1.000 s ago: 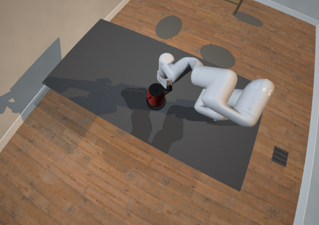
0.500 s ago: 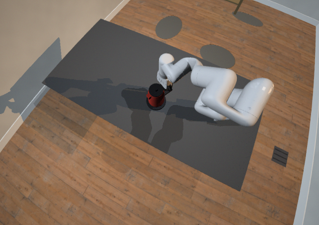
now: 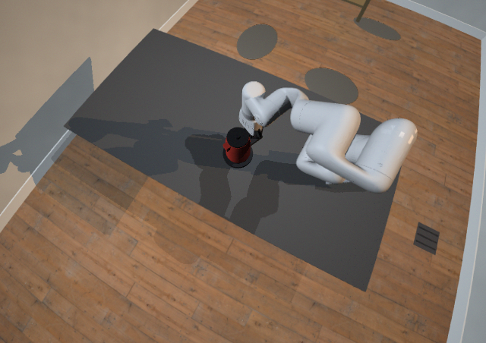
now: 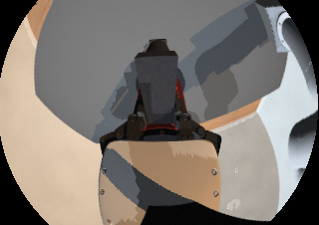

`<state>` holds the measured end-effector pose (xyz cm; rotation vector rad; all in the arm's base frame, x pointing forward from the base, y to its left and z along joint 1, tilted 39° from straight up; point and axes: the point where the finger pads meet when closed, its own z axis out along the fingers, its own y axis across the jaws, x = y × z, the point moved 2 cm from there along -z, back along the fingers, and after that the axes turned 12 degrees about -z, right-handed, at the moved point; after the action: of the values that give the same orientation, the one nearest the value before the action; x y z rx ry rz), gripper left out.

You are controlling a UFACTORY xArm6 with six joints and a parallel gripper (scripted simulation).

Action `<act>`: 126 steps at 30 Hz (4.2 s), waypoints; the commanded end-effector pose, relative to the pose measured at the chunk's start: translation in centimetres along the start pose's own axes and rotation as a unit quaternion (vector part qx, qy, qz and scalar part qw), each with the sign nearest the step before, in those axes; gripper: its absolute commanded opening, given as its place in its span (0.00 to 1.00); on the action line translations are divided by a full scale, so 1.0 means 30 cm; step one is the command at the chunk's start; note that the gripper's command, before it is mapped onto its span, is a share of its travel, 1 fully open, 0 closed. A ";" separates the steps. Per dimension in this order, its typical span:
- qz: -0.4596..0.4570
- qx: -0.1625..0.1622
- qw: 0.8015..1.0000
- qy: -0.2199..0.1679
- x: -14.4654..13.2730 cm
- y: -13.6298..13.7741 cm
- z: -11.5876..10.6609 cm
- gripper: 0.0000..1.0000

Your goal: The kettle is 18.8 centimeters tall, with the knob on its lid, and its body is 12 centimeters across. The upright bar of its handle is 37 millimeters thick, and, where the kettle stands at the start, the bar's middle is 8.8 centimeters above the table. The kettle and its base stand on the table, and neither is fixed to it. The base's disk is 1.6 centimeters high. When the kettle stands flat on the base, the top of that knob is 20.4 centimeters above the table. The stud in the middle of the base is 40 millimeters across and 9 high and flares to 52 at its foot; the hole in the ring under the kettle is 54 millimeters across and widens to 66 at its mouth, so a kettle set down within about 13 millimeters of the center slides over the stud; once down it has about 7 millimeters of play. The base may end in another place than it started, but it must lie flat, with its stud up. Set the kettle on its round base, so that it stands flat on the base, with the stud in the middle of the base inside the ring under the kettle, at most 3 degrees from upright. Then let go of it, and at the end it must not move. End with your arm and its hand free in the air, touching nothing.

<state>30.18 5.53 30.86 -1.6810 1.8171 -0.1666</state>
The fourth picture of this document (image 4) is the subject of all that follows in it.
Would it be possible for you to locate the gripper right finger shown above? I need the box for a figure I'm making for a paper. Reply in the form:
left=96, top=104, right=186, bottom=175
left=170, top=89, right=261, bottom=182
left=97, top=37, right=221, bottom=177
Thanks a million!
left=172, top=90, right=221, bottom=157

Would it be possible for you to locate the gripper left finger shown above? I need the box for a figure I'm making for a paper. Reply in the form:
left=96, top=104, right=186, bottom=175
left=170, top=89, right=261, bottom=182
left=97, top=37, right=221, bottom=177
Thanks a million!
left=100, top=94, right=148, bottom=155

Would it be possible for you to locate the red kettle with black lid and handle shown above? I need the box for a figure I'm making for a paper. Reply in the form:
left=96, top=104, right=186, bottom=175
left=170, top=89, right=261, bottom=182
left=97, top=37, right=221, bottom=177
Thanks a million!
left=135, top=39, right=184, bottom=140

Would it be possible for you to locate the black round disk with center stud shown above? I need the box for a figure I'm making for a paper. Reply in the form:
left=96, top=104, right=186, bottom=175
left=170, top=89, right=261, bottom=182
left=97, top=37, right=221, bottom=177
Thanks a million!
left=136, top=69, right=185, bottom=92

